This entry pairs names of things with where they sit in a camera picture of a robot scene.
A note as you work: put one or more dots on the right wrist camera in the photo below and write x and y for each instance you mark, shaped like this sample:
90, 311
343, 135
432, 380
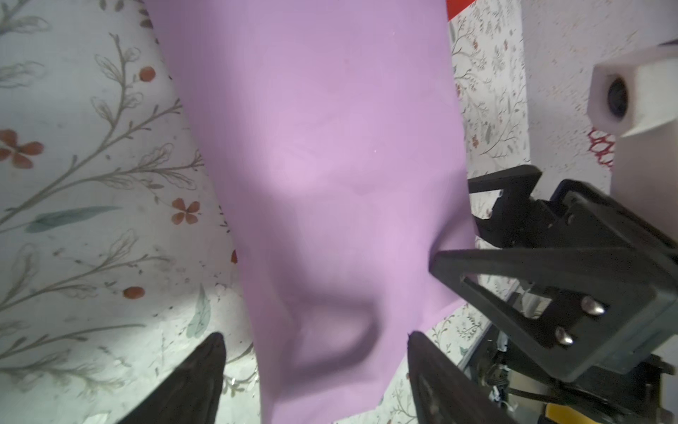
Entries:
633, 97

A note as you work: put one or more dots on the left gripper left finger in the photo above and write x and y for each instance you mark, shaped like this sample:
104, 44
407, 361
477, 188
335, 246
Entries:
191, 393

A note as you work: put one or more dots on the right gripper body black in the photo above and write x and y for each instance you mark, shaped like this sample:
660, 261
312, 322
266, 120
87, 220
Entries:
579, 216

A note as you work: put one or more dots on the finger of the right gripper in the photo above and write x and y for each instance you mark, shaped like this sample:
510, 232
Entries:
516, 220
610, 307

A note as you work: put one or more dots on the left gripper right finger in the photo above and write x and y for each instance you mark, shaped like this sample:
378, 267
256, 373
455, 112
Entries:
441, 392

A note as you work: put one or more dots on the pink wrapping paper sheet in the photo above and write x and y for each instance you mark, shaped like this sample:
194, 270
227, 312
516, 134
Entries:
332, 133

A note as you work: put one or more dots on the red tape dispenser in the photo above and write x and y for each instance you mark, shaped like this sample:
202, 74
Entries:
455, 7

